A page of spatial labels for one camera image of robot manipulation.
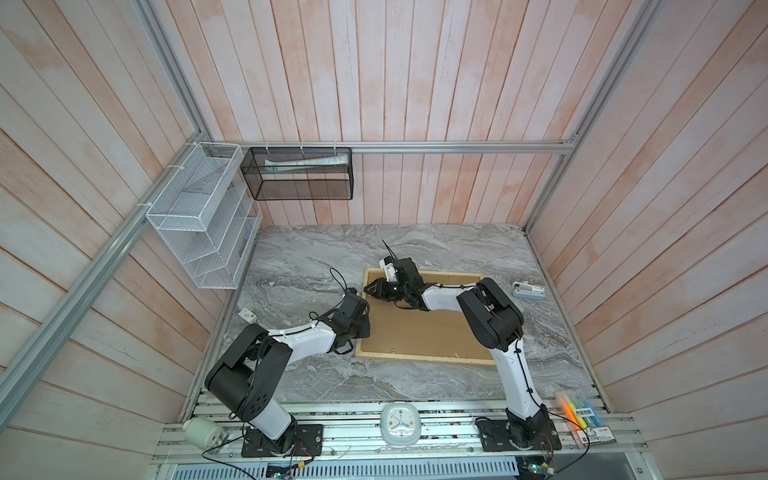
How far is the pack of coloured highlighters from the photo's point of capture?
2.44 feet

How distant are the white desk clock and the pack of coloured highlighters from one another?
0.40 meters

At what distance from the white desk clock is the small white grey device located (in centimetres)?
53

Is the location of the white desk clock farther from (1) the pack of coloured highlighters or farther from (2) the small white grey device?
(2) the small white grey device

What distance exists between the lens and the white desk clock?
0.73 m

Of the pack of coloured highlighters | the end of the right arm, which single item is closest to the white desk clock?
the end of the right arm

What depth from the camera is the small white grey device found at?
1.02 metres

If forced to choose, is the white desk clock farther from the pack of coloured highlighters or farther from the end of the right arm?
the pack of coloured highlighters

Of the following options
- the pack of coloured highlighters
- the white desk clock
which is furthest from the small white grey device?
the white desk clock

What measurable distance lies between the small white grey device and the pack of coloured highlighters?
32 centimetres

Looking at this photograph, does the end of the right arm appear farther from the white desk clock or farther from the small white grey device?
the small white grey device
